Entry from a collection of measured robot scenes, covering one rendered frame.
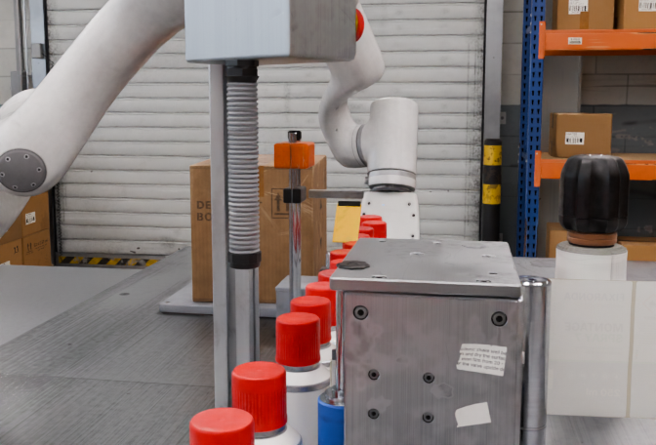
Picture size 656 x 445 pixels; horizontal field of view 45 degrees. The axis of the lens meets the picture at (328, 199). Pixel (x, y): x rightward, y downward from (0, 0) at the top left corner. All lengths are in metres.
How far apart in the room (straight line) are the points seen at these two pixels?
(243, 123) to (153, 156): 4.82
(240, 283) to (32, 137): 0.44
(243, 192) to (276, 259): 0.75
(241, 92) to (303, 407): 0.33
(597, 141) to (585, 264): 3.65
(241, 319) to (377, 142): 0.50
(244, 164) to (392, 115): 0.59
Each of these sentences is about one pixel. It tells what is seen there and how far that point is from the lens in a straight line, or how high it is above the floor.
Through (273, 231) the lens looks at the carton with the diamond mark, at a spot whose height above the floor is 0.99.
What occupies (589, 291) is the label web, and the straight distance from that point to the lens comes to 0.85.
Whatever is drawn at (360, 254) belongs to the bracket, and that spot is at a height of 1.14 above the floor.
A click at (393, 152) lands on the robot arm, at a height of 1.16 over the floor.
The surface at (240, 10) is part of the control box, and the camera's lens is 0.81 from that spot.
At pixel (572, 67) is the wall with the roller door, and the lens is 5.33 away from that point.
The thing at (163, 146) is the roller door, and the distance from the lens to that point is 5.57.
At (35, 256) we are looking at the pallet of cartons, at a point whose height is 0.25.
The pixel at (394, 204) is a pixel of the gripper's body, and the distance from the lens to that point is 1.31.
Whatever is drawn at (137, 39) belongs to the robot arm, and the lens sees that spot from 1.21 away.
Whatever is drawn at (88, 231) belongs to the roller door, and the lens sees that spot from 5.87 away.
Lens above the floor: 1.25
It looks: 7 degrees down
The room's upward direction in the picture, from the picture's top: straight up
